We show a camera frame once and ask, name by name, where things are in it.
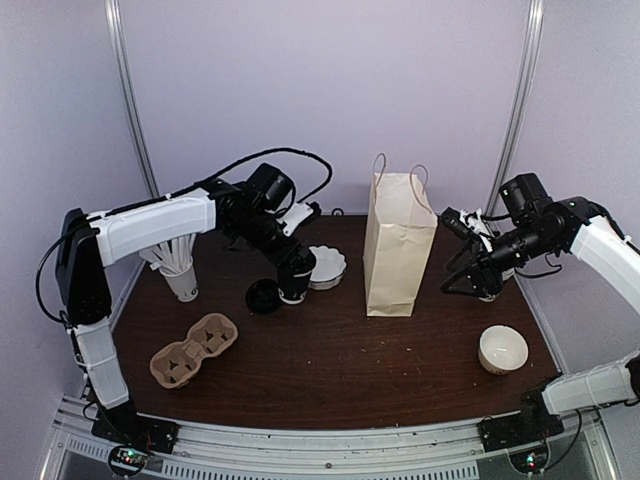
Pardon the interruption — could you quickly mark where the kraft paper takeout bag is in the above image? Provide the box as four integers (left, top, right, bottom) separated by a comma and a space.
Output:
363, 153, 438, 317

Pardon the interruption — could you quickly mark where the black white paper coffee cup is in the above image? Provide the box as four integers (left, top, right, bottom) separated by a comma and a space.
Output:
277, 271, 311, 305

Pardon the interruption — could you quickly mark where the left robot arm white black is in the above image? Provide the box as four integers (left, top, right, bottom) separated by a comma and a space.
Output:
49, 163, 321, 444

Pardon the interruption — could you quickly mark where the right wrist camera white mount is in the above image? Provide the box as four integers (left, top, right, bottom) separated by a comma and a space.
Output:
439, 207, 494, 252

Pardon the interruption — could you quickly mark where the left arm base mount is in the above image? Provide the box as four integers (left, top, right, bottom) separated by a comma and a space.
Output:
91, 407, 179, 478

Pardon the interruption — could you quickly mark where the aluminium front rail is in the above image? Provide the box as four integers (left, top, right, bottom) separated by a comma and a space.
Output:
36, 396, 622, 479

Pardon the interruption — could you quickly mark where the cardboard two-cup carrier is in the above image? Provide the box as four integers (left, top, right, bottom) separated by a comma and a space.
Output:
149, 313, 239, 389

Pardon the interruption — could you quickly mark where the left aluminium frame post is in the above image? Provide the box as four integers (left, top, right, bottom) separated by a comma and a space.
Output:
104, 0, 159, 197

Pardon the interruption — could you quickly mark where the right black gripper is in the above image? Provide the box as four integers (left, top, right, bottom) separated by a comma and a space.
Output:
441, 221, 557, 298

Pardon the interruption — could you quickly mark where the paper cup holding straws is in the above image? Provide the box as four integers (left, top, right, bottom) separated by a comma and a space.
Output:
159, 261, 199, 303

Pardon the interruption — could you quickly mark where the stack of black lids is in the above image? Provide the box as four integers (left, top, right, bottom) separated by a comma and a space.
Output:
245, 278, 281, 315

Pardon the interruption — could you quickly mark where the black plastic cup lid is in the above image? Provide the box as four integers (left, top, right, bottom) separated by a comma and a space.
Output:
277, 255, 316, 278

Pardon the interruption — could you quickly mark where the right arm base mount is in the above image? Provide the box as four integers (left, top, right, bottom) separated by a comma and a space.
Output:
477, 406, 564, 476

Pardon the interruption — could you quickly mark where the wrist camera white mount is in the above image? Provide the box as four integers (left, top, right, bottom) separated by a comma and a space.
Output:
439, 207, 494, 252
278, 202, 321, 237

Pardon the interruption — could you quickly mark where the stack of paper cups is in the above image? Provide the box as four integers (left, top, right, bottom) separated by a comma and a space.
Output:
479, 268, 514, 302

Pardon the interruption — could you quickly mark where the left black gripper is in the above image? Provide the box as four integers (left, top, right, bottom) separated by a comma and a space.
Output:
231, 210, 312, 277

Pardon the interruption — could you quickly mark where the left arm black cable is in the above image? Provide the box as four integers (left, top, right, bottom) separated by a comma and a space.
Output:
34, 146, 335, 324

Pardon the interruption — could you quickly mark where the aluminium frame post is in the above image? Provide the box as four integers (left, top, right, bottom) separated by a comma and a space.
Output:
104, 0, 159, 197
494, 0, 545, 179

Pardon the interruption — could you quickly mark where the white scalloped dish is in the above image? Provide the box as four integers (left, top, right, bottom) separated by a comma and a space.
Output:
309, 245, 347, 291

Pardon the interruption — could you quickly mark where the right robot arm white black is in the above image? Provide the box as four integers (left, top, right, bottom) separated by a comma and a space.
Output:
439, 173, 639, 442

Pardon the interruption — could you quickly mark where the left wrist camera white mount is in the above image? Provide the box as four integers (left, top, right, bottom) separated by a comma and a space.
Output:
278, 202, 321, 237

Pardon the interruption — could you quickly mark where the white ceramic bowl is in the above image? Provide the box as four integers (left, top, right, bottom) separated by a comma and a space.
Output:
478, 325, 529, 376

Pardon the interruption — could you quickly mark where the wrapped white straws bundle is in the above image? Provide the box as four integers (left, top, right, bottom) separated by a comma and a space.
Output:
138, 234, 196, 276

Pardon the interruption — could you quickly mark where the right aluminium frame post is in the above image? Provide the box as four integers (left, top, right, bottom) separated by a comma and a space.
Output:
494, 0, 545, 179

